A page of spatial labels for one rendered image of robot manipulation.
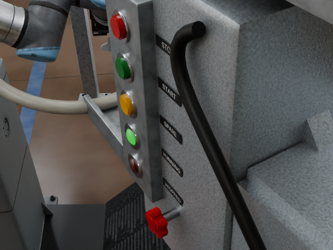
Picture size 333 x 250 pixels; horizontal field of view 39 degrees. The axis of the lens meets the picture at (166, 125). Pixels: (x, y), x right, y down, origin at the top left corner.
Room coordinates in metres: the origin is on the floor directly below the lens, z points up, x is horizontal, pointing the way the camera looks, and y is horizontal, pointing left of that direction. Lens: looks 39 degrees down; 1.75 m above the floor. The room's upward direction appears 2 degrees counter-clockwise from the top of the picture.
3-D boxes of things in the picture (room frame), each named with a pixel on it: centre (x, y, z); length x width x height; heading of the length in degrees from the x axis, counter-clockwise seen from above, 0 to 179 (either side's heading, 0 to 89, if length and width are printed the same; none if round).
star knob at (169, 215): (0.38, 0.01, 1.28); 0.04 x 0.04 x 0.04; 30
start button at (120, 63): (0.45, 0.05, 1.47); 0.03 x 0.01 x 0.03; 30
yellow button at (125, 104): (0.45, 0.05, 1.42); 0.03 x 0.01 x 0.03; 30
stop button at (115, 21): (0.45, 0.05, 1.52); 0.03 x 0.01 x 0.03; 30
